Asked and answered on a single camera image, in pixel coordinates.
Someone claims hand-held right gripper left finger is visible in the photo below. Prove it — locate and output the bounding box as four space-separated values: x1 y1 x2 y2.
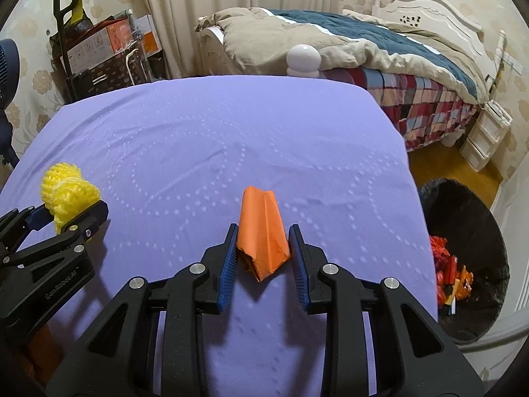
47 222 240 397

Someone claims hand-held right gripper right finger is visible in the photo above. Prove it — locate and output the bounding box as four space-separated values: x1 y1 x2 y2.
288 223 486 397

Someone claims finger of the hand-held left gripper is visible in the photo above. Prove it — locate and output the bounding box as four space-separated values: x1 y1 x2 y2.
0 200 110 269
0 206 48 253

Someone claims yellow mesh net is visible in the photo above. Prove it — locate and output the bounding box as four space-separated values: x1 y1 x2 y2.
40 163 102 232

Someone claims orange paper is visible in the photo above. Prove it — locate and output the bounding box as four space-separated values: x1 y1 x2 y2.
236 186 290 283

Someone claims orange mesh net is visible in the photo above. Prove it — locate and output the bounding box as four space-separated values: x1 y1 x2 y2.
429 235 452 265

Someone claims orange foil wrapper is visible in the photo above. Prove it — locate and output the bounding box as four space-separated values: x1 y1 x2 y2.
455 265 476 298

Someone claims black trash bin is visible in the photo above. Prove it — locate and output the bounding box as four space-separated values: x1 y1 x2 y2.
417 178 510 344

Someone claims purple tablecloth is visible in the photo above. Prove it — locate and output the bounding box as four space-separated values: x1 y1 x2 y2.
0 75 439 397

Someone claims dark blue fan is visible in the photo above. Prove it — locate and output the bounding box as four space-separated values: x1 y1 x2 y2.
0 38 21 166

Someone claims large white orange cardboard box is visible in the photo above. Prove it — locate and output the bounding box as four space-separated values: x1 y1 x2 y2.
66 22 127 73

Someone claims small white orange box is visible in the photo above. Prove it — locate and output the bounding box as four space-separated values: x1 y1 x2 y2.
132 14 162 56

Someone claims black hand trolley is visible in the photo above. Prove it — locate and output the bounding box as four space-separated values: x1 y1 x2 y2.
54 0 89 104

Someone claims plaid bed sheet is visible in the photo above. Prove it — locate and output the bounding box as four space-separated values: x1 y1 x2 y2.
322 66 480 152

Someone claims small white bin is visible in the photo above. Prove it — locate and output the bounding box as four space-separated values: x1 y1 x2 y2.
440 126 467 147

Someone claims white drawer unit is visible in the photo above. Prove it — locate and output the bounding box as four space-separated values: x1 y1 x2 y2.
460 101 513 172

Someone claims beige curtain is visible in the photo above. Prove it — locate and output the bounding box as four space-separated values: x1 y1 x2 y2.
130 0 342 79

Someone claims blue beige duvet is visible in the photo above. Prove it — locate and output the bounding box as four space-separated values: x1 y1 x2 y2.
195 7 490 104

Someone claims beige pillow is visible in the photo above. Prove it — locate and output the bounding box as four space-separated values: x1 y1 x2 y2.
342 8 383 21

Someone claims bed with plaid cover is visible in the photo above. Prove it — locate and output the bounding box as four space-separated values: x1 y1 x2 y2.
197 0 508 106

